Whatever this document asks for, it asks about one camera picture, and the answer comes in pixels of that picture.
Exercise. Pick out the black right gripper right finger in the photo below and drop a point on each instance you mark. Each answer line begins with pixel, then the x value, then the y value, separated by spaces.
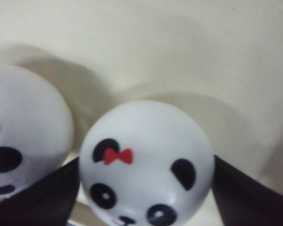
pixel 242 201

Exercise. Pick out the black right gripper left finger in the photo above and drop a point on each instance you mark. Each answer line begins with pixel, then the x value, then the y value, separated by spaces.
pixel 48 202

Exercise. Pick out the panda bun with red bow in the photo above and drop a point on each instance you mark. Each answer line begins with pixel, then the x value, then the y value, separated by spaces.
pixel 146 163

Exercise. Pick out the cream rectangular plastic tray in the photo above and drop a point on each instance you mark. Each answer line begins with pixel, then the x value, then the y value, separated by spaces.
pixel 220 61

